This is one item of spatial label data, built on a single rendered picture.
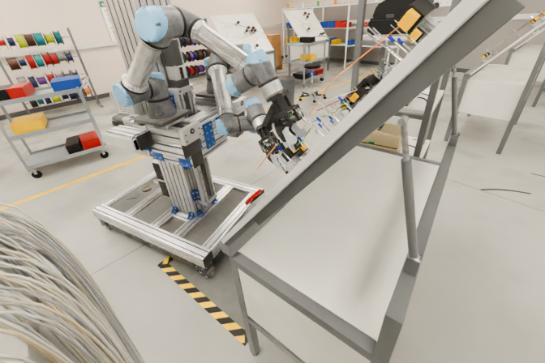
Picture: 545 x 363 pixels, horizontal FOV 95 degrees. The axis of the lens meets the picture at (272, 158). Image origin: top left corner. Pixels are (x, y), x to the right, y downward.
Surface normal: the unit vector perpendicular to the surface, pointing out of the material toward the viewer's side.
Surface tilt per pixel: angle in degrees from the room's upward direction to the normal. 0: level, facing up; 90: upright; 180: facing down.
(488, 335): 0
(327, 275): 0
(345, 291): 0
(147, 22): 85
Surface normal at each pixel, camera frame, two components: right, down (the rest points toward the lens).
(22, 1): 0.68, 0.33
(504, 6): -0.61, 0.44
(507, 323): -0.07, -0.87
